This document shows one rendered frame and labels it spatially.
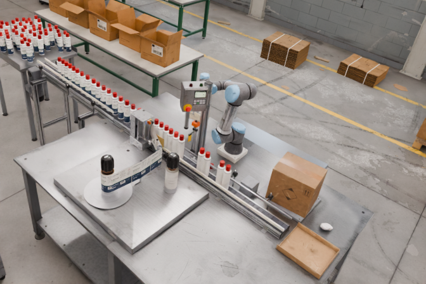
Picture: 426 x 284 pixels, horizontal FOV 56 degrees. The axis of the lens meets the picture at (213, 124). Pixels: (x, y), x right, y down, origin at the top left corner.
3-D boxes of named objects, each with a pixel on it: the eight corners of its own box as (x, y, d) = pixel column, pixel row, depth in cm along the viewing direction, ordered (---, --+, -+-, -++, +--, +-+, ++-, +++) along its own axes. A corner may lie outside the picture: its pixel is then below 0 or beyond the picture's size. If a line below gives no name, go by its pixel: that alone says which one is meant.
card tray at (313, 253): (276, 248, 247) (277, 244, 245) (296, 225, 265) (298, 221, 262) (318, 279, 233) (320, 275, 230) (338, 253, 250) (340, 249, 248)
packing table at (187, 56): (40, 66, 563) (33, 11, 519) (87, 51, 618) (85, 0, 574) (153, 135, 464) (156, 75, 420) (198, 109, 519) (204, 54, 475)
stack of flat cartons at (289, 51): (258, 56, 675) (262, 38, 657) (272, 47, 714) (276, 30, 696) (294, 70, 650) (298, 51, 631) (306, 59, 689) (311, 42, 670)
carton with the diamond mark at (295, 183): (264, 197, 280) (272, 168, 264) (279, 179, 297) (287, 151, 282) (304, 218, 268) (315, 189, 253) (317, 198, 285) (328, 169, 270)
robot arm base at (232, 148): (220, 148, 315) (222, 139, 309) (230, 140, 326) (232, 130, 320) (236, 157, 309) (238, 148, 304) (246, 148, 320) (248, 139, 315)
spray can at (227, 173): (219, 187, 278) (223, 165, 266) (224, 184, 281) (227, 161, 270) (225, 192, 275) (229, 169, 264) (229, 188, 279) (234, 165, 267)
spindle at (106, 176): (98, 190, 261) (96, 156, 245) (109, 184, 267) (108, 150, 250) (106, 198, 256) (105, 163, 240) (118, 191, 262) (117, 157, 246)
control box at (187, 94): (179, 104, 284) (181, 81, 273) (203, 104, 288) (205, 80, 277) (182, 113, 276) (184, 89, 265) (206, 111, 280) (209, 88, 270)
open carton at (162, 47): (132, 59, 441) (132, 27, 420) (161, 46, 478) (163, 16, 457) (160, 71, 426) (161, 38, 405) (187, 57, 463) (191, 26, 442)
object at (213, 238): (13, 160, 286) (12, 158, 285) (166, 93, 386) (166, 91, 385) (249, 385, 184) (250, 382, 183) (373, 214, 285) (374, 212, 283)
